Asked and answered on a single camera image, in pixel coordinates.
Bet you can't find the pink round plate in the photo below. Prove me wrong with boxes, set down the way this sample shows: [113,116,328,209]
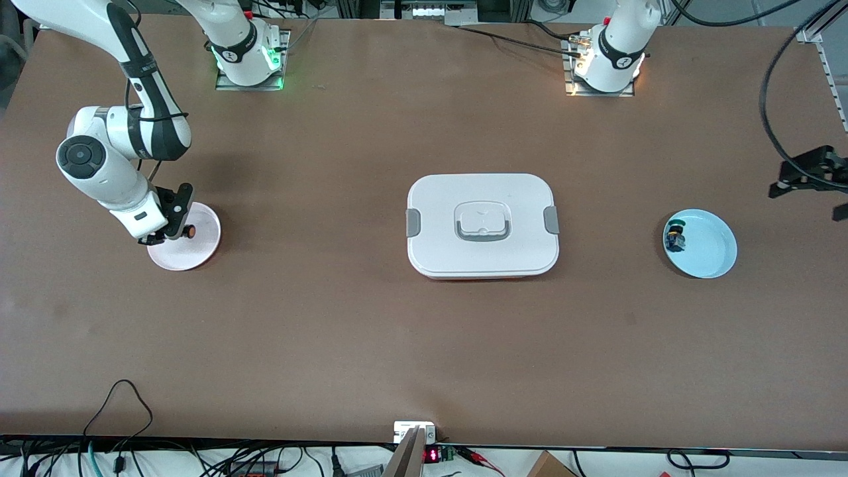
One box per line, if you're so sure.
[146,201,222,272]

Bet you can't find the light blue round plate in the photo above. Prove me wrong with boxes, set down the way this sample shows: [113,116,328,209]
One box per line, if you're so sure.
[662,209,738,280]

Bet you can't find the white lidded container grey latches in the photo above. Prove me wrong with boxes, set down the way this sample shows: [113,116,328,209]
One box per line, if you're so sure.
[405,174,560,280]

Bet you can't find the device with white labels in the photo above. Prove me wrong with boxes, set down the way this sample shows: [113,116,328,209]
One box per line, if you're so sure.
[380,0,479,21]

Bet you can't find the grey angled bar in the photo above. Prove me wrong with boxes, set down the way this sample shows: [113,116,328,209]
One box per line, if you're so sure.
[381,426,428,477]

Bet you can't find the red clip lead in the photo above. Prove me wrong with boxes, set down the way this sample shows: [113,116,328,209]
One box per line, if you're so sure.
[457,447,505,476]

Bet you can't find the brown cardboard box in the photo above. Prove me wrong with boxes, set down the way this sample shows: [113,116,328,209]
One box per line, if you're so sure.
[527,450,578,477]

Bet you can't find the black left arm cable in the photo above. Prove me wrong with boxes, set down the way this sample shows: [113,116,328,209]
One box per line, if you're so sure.
[669,0,848,174]

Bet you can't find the aluminium frame profile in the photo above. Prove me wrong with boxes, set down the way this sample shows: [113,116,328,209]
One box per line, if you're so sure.
[794,0,848,133]

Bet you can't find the black looped cable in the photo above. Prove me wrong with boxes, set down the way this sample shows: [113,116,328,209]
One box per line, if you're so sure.
[83,380,154,451]

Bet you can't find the black cable loop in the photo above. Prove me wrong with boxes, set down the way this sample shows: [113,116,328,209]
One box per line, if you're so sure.
[666,449,731,472]

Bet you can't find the white bracket block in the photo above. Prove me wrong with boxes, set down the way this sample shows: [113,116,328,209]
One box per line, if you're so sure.
[394,421,437,445]

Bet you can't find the black cable on table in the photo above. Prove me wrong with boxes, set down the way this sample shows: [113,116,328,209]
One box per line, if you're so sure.
[454,20,587,59]

